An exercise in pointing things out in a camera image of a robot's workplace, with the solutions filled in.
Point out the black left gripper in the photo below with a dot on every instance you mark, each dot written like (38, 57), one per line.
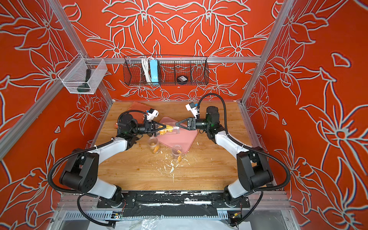
(149, 127)

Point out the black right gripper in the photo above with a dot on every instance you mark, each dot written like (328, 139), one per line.
(189, 123)

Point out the clear jar with cookies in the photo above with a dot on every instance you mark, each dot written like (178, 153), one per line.
(171, 130)

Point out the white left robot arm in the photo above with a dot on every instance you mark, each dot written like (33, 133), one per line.
(77, 173)

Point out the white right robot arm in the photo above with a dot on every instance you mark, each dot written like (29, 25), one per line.
(253, 168)

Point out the clear open cookie jar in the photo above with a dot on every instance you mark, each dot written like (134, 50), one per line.
(177, 153)

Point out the pink plastic tray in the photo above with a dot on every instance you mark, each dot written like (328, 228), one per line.
(185, 138)

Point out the orange plastic tool case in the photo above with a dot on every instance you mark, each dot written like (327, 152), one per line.
(138, 106)

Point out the light blue box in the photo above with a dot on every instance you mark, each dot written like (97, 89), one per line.
(154, 71)

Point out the dark green flashlight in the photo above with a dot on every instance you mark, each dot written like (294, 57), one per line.
(84, 88)

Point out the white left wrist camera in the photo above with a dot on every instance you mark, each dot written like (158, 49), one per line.
(151, 114)

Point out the black wire wall basket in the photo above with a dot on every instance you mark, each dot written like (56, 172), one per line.
(137, 70)

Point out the clear acrylic wall box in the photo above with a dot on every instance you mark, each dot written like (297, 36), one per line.
(73, 74)

